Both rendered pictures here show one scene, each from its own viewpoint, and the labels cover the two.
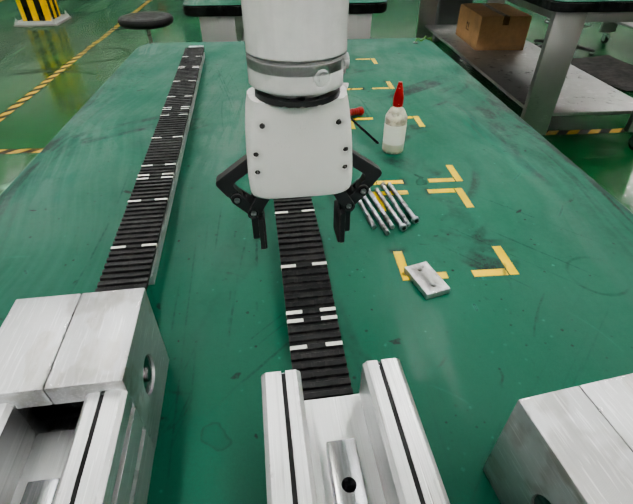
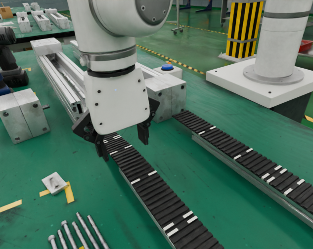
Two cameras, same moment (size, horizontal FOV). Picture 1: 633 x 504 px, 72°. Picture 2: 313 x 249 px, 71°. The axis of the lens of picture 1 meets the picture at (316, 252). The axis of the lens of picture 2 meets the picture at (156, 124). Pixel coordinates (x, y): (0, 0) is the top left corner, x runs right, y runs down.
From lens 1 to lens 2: 0.73 m
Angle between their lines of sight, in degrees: 106
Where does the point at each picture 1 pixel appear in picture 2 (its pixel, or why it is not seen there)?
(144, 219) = (225, 143)
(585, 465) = (29, 95)
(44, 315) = (172, 82)
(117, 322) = (152, 85)
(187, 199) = (248, 192)
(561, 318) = not seen: outside the picture
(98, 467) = not seen: hidden behind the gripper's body
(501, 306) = (14, 184)
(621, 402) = (9, 104)
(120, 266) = (200, 123)
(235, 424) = not seen: hidden behind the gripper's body
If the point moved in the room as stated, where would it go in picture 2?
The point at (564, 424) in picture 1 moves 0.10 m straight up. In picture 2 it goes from (29, 99) to (13, 59)
